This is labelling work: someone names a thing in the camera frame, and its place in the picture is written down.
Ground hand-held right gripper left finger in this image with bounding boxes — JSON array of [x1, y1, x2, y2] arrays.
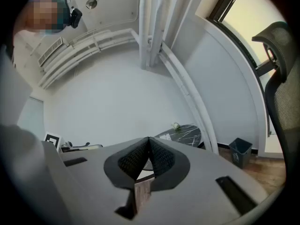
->
[[42, 136, 150, 225]]

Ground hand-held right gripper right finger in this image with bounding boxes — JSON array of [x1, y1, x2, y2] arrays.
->
[[138, 137, 269, 225]]

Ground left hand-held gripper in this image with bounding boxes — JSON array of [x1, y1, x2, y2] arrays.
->
[[43, 131, 64, 153]]

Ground round black marble table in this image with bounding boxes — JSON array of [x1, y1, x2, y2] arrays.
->
[[153, 123, 202, 150]]

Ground black office chair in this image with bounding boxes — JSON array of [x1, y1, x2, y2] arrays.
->
[[60, 141, 104, 152]]

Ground dark grey trash bin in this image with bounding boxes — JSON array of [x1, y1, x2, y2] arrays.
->
[[228, 137, 253, 169]]

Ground white ceiling pipe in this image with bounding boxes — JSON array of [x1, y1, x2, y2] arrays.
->
[[39, 37, 139, 89], [44, 30, 138, 74]]

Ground thick white insulated pipe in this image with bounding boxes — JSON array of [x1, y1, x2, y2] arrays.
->
[[164, 42, 220, 155]]

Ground white air vent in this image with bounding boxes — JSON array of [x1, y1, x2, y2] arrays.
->
[[37, 36, 64, 68]]

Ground grey mesh office chair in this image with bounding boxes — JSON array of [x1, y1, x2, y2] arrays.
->
[[251, 21, 300, 196]]

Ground person's head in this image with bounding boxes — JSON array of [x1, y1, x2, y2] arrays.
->
[[24, 0, 71, 35]]

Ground white overhead pipe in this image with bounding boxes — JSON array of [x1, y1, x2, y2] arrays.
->
[[149, 0, 165, 68], [139, 0, 149, 70]]

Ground window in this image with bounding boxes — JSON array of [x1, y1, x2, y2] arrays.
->
[[194, 0, 285, 77]]

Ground thin white wall pipe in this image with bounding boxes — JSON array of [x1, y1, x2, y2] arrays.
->
[[160, 42, 213, 150]]

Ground black head-mounted camera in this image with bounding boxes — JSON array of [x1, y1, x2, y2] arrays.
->
[[68, 7, 83, 29]]

